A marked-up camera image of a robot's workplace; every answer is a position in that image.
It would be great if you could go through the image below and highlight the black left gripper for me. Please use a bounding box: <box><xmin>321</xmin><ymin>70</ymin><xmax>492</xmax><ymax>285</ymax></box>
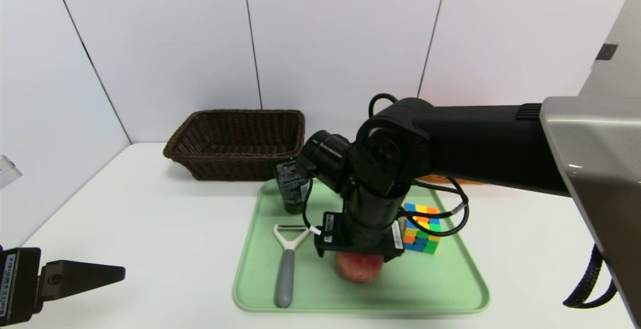
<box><xmin>0</xmin><ymin>244</ymin><xmax>126</xmax><ymax>327</ymax></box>

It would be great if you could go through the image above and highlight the white peeler grey handle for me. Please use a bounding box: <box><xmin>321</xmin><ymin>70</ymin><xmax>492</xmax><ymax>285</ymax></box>
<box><xmin>273</xmin><ymin>224</ymin><xmax>312</xmax><ymax>308</ymax></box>

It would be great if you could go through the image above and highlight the red peach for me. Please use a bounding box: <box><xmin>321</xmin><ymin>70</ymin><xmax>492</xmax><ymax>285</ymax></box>
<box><xmin>336</xmin><ymin>252</ymin><xmax>384</xmax><ymax>283</ymax></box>

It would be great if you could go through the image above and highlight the dark brown wicker basket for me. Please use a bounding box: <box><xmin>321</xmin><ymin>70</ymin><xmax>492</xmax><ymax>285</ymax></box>
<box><xmin>163</xmin><ymin>109</ymin><xmax>306</xmax><ymax>181</ymax></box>

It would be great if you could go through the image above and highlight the orange wicker basket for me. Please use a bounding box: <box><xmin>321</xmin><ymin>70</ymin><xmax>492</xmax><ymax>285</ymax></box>
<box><xmin>421</xmin><ymin>174</ymin><xmax>484</xmax><ymax>185</ymax></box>

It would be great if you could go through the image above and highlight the black printed cosmetic tube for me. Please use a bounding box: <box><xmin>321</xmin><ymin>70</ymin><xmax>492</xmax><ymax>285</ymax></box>
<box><xmin>273</xmin><ymin>159</ymin><xmax>312</xmax><ymax>214</ymax></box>

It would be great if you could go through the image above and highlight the multicoloured puzzle cube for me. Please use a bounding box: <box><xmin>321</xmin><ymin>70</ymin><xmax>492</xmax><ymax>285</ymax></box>
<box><xmin>401</xmin><ymin>202</ymin><xmax>442</xmax><ymax>255</ymax></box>

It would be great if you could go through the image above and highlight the light green plastic tray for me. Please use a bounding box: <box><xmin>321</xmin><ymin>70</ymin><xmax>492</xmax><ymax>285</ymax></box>
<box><xmin>232</xmin><ymin>179</ymin><xmax>490</xmax><ymax>314</ymax></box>

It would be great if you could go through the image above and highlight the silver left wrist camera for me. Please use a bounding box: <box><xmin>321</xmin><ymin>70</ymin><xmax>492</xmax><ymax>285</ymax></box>
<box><xmin>0</xmin><ymin>155</ymin><xmax>23</xmax><ymax>190</ymax></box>

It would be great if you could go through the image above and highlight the thin black camera cable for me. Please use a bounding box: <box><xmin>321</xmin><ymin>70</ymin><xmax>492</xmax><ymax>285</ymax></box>
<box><xmin>302</xmin><ymin>178</ymin><xmax>322</xmax><ymax>235</ymax></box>

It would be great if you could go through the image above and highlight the black looped cable white tag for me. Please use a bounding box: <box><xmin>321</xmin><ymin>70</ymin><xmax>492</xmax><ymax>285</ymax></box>
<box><xmin>400</xmin><ymin>176</ymin><xmax>470</xmax><ymax>237</ymax></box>

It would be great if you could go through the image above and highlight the black braided cable sleeve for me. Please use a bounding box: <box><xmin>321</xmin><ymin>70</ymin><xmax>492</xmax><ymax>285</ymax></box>
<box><xmin>563</xmin><ymin>244</ymin><xmax>617</xmax><ymax>309</ymax></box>

